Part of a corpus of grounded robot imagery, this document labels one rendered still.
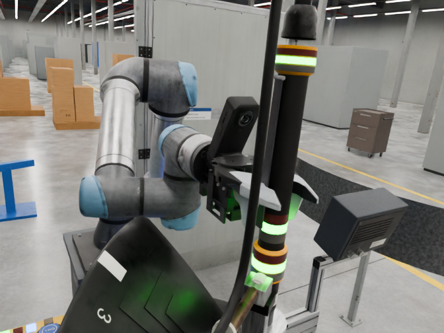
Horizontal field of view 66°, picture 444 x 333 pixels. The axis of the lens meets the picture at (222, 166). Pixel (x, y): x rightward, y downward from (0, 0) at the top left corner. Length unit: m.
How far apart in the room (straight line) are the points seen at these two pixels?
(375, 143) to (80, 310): 7.10
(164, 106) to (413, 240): 1.80
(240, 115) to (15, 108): 9.26
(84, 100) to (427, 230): 6.95
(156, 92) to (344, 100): 9.43
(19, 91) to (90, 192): 8.99
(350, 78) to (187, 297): 9.92
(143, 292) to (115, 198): 0.27
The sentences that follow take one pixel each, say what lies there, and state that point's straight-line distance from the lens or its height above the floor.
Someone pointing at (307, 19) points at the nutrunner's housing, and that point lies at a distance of 0.38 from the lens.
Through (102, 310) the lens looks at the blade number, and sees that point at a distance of 0.35.
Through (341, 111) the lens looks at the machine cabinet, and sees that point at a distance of 10.23.
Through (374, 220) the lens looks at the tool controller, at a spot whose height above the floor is 1.20.
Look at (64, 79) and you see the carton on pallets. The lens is 7.88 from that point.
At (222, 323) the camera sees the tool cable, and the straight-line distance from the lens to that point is 0.35.
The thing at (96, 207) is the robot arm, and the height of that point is 1.38.
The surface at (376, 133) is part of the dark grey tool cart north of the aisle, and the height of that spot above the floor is 0.52.
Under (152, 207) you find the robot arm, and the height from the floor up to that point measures 1.38.
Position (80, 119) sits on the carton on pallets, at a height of 0.18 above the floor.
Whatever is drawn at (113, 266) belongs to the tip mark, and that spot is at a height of 1.43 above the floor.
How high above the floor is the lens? 1.64
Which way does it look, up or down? 17 degrees down
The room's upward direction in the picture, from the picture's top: 4 degrees clockwise
